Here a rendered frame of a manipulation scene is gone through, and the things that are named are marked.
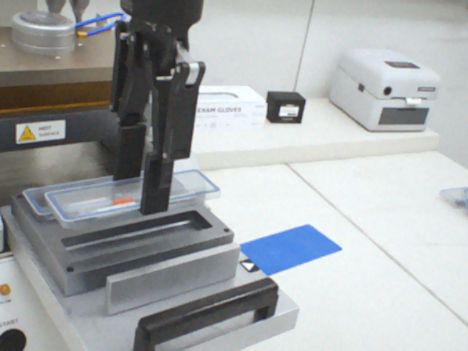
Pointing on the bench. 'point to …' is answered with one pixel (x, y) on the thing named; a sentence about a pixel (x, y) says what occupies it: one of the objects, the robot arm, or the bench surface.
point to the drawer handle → (205, 313)
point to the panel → (12, 308)
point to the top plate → (41, 51)
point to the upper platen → (38, 98)
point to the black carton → (284, 107)
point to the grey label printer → (384, 89)
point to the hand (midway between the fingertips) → (143, 171)
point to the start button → (12, 341)
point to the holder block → (117, 243)
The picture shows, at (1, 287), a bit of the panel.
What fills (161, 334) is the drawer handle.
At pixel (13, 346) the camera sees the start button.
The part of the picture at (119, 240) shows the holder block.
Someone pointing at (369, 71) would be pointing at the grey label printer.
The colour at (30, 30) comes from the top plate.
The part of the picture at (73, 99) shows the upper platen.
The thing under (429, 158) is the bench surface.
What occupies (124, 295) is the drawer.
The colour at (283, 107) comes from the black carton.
